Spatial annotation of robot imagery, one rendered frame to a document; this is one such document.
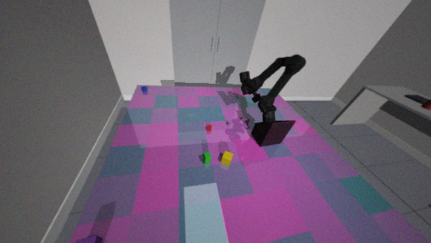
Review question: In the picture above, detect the yellow block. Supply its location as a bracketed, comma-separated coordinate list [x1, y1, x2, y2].
[221, 151, 233, 166]

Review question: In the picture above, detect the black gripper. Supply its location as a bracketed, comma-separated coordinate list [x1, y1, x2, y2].
[248, 89, 261, 103]

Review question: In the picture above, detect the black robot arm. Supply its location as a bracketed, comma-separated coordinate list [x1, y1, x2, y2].
[239, 55, 306, 122]

